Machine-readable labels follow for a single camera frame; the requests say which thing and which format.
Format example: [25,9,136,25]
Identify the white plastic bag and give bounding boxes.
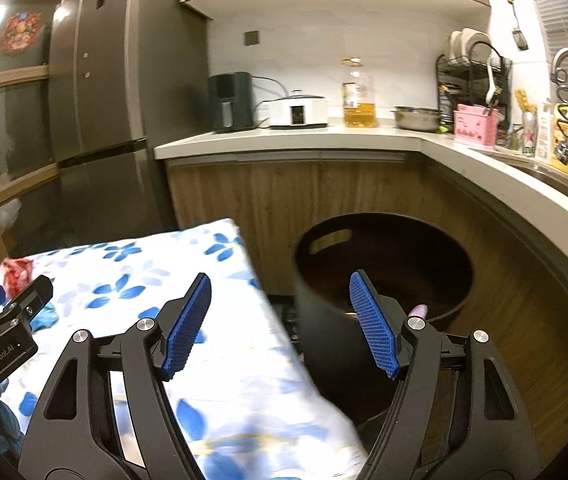
[0,199,24,244]

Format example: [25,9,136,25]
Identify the red wrapper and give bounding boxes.
[3,257,34,299]

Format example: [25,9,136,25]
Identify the white ladle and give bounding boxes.
[485,57,500,106]

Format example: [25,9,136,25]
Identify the red paper door decoration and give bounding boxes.
[0,12,40,54]

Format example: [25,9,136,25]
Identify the black dish rack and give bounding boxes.
[435,42,514,129]

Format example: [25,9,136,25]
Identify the blue floral tablecloth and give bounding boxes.
[0,217,371,480]

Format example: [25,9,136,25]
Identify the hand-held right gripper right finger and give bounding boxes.
[349,270,545,480]

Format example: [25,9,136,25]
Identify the steel pot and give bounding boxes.
[393,106,443,132]

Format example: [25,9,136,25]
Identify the white bottle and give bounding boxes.
[535,100,558,164]

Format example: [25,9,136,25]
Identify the round black bin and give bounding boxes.
[292,213,475,426]

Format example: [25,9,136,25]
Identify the steel sink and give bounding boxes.
[514,160,568,212]

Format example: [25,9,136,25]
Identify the grey refrigerator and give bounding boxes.
[49,0,213,247]

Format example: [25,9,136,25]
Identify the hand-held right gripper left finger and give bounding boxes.
[18,272,213,480]

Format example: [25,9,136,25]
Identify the grey power cable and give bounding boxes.
[253,76,286,122]

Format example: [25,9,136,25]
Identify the blue plastic scrap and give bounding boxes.
[31,305,60,334]

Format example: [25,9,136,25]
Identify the black air fryer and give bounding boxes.
[207,72,255,134]

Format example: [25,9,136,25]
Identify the wooden lower cabinet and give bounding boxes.
[164,152,568,461]

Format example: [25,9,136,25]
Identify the pink utensil box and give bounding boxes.
[453,104,500,150]

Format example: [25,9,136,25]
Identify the white electric cooker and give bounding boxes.
[268,90,329,129]

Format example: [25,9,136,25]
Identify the hanging metal spatula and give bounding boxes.
[503,0,530,52]

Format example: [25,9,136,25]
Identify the wooden framed glass door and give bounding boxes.
[0,0,88,263]

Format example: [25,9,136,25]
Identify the drink can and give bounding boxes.
[520,110,539,156]

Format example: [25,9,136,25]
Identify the white plates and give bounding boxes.
[449,29,493,61]

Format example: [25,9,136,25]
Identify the cooking oil bottle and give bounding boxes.
[341,57,378,129]

